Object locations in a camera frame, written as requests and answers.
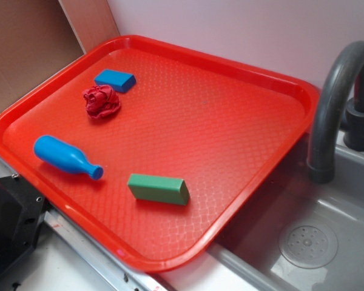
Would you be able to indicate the crumpled red cloth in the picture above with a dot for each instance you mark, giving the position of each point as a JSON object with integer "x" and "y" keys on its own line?
{"x": 101, "y": 101}

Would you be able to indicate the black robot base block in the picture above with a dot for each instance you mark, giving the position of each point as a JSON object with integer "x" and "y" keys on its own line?
{"x": 22, "y": 209}

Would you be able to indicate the grey plastic sink basin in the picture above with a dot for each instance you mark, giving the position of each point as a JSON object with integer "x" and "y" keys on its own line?
{"x": 294, "y": 234}

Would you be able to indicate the silver metal rail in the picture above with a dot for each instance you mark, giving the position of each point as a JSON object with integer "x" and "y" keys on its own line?
{"x": 65, "y": 258}

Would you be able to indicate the blue plastic bottle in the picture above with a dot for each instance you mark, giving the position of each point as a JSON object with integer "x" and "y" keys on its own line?
{"x": 65, "y": 157}

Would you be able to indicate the brown cardboard panel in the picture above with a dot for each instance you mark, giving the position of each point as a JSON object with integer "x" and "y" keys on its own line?
{"x": 39, "y": 38}

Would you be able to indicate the blue rectangular block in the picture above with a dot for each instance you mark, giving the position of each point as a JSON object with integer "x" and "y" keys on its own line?
{"x": 119, "y": 81}

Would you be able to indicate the grey toy faucet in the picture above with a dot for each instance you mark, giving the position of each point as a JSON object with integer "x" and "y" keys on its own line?
{"x": 340, "y": 107}

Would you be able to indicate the green rectangular block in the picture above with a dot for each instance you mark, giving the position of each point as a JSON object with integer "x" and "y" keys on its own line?
{"x": 159, "y": 189}

